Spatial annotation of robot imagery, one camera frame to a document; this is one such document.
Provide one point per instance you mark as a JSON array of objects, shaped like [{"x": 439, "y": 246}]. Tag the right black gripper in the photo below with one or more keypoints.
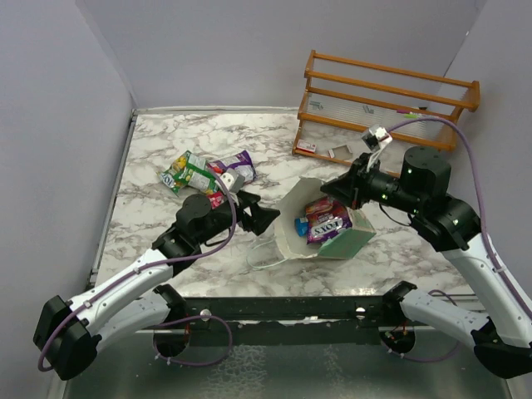
[{"x": 351, "y": 186}]

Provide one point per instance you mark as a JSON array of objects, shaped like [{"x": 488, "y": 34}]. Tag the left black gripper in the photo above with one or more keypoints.
[{"x": 260, "y": 217}]

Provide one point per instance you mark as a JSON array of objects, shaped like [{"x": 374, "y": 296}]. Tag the purple Fox's candy packet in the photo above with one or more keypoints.
[{"x": 327, "y": 224}]

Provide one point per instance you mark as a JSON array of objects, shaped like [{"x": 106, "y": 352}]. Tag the green white paper bag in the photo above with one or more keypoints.
[{"x": 282, "y": 243}]

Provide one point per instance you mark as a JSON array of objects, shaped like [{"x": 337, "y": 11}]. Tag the red snack packet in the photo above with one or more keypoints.
[{"x": 216, "y": 199}]

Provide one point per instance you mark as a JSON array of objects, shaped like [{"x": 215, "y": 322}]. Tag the purple snack packet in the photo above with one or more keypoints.
[{"x": 241, "y": 163}]

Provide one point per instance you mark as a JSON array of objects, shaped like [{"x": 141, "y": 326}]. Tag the yellow green snack packet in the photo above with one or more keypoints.
[{"x": 172, "y": 174}]

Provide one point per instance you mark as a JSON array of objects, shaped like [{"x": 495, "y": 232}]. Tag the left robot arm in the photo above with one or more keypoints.
[{"x": 70, "y": 333}]

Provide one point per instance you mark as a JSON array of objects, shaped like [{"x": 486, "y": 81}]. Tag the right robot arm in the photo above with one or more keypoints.
[{"x": 500, "y": 337}]

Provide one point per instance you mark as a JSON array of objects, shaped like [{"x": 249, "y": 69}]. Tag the open white small box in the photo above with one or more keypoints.
[{"x": 342, "y": 152}]

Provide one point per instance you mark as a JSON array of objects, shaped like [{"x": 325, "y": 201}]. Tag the blue small snack packet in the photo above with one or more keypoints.
[{"x": 301, "y": 226}]

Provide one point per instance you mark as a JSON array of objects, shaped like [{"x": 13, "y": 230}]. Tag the red white small box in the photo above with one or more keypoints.
[{"x": 306, "y": 146}]

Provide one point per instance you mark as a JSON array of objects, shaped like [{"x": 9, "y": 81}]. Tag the wooden shelf rack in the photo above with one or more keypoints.
[{"x": 343, "y": 97}]

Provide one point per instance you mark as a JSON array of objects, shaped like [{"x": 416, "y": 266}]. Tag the markers on shelf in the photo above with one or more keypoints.
[{"x": 409, "y": 114}]

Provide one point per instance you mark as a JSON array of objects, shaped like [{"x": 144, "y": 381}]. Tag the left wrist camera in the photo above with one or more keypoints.
[{"x": 234, "y": 182}]

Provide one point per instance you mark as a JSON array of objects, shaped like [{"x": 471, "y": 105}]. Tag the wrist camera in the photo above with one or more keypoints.
[
  {"x": 377, "y": 139},
  {"x": 234, "y": 182}
]

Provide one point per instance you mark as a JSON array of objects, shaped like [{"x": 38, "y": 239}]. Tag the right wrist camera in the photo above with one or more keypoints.
[{"x": 377, "y": 139}]

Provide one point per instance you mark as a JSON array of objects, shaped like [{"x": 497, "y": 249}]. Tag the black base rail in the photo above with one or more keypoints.
[{"x": 275, "y": 321}]

